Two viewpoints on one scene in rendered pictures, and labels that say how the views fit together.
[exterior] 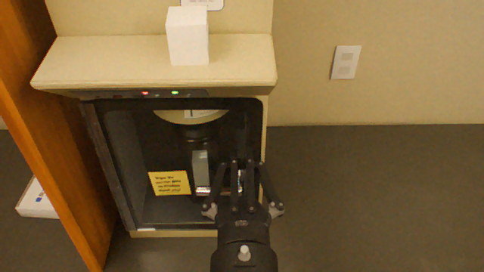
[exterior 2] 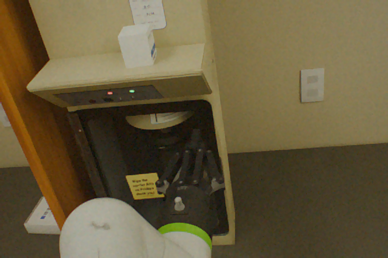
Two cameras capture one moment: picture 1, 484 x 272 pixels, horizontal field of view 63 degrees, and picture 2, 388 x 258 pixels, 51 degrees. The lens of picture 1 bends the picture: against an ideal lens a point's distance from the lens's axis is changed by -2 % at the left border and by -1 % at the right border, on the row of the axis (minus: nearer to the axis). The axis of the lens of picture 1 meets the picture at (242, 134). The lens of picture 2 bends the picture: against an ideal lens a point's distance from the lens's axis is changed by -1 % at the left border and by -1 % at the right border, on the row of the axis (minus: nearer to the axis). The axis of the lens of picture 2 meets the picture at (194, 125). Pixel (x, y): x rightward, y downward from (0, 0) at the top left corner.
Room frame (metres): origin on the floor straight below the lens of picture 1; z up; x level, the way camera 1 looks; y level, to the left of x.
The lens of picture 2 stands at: (-0.21, -0.14, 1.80)
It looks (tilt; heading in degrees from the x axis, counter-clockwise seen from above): 33 degrees down; 11
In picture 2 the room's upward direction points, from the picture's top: 10 degrees counter-clockwise
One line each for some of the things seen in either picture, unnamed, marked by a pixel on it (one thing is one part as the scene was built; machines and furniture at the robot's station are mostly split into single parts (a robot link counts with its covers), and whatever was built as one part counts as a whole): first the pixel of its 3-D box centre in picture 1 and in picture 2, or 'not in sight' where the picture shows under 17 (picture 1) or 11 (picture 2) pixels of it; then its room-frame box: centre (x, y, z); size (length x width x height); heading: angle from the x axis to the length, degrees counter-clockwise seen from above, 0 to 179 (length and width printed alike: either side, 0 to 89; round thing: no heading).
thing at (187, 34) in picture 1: (188, 35); (137, 45); (0.47, 0.07, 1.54); 0.05 x 0.05 x 0.06; 3
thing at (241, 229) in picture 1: (243, 226); (188, 197); (0.32, 0.00, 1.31); 0.09 x 0.08 x 0.07; 1
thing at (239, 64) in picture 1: (163, 84); (124, 87); (0.47, 0.11, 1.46); 0.32 x 0.11 x 0.10; 91
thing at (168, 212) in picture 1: (184, 175); (156, 178); (0.52, 0.12, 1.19); 0.30 x 0.01 x 0.40; 91
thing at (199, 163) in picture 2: (250, 189); (199, 171); (0.39, -0.01, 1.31); 0.11 x 0.01 x 0.04; 0
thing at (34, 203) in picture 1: (56, 195); (58, 214); (0.64, 0.50, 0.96); 0.16 x 0.12 x 0.04; 86
